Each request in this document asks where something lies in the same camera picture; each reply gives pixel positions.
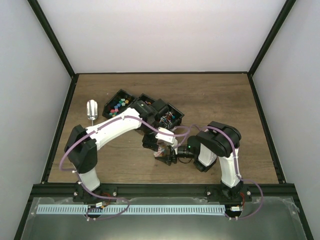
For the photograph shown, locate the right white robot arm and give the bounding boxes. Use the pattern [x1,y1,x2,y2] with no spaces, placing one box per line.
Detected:
[154,121,244,202]

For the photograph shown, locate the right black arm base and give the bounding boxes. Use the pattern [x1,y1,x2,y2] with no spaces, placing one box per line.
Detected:
[204,182,252,204]

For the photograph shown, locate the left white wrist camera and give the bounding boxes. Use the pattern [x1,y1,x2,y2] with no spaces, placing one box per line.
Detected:
[155,127,178,147]

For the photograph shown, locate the light blue slotted cable duct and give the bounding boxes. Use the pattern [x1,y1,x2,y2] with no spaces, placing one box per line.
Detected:
[36,204,226,216]

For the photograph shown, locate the metal scoop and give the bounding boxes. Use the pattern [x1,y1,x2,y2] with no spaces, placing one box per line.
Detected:
[86,99,99,126]

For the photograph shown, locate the black bin star candies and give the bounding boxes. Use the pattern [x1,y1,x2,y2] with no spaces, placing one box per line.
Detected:
[102,89,137,119]

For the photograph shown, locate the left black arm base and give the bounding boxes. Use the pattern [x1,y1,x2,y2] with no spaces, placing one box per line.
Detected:
[72,183,118,203]

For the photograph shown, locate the black bin round lollipops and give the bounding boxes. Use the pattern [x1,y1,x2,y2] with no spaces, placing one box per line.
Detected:
[158,103,185,130]

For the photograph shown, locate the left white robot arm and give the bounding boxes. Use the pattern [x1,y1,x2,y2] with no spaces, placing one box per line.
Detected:
[60,100,176,202]

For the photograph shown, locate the black aluminium frame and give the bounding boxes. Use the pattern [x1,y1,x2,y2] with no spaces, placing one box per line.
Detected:
[14,0,314,240]

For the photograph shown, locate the clear glass jar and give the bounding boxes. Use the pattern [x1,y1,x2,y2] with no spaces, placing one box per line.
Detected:
[153,140,169,158]

